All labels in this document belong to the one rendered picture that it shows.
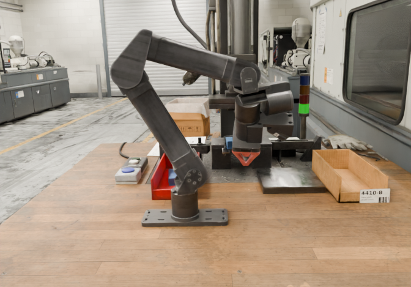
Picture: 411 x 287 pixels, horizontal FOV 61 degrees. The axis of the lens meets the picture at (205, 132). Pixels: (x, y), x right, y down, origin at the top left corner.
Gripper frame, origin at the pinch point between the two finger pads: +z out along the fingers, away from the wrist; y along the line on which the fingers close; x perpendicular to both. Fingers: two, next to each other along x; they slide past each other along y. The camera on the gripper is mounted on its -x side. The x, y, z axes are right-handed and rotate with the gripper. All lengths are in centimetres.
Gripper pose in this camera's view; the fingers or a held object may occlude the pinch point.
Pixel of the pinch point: (245, 158)
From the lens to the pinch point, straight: 91.6
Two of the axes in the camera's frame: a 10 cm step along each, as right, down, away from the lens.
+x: -9.9, -0.4, 1.2
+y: 1.1, -6.8, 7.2
